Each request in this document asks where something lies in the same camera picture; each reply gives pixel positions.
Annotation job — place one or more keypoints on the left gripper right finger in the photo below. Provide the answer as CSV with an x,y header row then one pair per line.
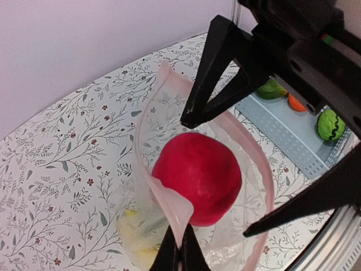
x,y
191,257

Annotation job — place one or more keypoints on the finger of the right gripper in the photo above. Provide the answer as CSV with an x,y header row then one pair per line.
x,y
339,187
225,43

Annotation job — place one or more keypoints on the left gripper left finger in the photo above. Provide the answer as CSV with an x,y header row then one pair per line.
x,y
167,258

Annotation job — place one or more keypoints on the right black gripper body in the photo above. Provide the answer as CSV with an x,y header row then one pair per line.
x,y
290,33

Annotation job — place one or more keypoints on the yellow toy bananas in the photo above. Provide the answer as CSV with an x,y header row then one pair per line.
x,y
140,248

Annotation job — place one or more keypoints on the clear zip top bag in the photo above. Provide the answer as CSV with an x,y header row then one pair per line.
x,y
223,245

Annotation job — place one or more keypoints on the light blue plastic basket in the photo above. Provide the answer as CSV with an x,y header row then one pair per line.
x,y
295,134

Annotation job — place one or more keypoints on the red toy apple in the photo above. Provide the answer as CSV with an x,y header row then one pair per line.
x,y
204,171

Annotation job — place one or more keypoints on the green orange toy mango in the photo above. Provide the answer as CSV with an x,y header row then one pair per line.
x,y
271,90

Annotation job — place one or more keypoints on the green toy watermelon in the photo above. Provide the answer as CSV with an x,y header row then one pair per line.
x,y
330,126

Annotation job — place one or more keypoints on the orange toy orange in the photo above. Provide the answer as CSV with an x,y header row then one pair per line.
x,y
295,104

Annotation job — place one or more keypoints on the floral tablecloth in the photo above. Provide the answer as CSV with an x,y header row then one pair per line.
x,y
62,175

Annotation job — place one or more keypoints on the right aluminium post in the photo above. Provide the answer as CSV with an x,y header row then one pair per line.
x,y
236,12

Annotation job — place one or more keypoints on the aluminium front rail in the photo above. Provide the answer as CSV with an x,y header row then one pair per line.
x,y
336,247

